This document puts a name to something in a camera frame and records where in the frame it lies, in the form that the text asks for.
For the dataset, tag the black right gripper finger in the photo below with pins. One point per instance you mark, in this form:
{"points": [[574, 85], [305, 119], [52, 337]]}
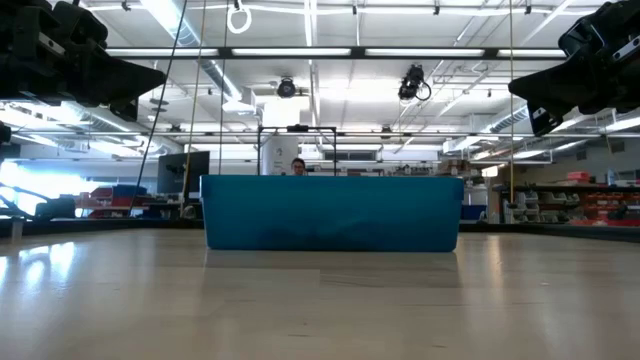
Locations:
{"points": [[542, 122], [555, 90]]}

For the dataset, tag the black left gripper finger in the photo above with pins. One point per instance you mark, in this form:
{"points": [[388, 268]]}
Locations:
{"points": [[125, 111], [115, 80]]}

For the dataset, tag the red box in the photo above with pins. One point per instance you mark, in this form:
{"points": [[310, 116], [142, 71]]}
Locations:
{"points": [[578, 177]]}

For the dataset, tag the storage shelf with bins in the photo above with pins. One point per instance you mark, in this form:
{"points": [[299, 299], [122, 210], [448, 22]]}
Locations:
{"points": [[550, 200]]}

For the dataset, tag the blue storage bin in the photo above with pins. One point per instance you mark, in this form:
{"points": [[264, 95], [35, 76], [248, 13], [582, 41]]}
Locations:
{"points": [[130, 190]]}

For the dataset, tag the red storage bin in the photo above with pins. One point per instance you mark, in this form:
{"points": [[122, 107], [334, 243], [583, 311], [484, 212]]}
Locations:
{"points": [[102, 194]]}

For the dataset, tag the black computer monitor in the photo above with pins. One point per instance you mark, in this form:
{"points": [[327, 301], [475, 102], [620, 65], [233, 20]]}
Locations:
{"points": [[195, 170]]}

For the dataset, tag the small blue crate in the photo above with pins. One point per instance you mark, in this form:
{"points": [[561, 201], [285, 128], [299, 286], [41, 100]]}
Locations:
{"points": [[473, 212]]}

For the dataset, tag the black office chair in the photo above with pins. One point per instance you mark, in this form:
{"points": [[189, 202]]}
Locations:
{"points": [[55, 209]]}

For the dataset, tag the overhead LED light bar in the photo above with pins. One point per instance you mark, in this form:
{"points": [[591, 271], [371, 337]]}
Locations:
{"points": [[290, 51]]}

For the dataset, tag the person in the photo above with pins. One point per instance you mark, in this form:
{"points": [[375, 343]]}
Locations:
{"points": [[298, 167]]}

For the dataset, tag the blue plastic bin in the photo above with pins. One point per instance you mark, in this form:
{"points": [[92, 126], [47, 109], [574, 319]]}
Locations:
{"points": [[330, 215]]}

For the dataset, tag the silver ventilation duct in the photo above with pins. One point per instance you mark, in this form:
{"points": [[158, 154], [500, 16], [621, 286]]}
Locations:
{"points": [[220, 75]]}

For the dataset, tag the black overhead camera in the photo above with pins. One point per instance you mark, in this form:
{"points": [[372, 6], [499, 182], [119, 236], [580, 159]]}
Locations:
{"points": [[411, 82]]}

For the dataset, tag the round black ceiling camera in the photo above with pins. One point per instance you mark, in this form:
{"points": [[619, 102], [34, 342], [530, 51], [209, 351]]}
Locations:
{"points": [[286, 88]]}

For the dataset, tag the black metal stand frame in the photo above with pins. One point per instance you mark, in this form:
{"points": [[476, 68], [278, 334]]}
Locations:
{"points": [[297, 128]]}

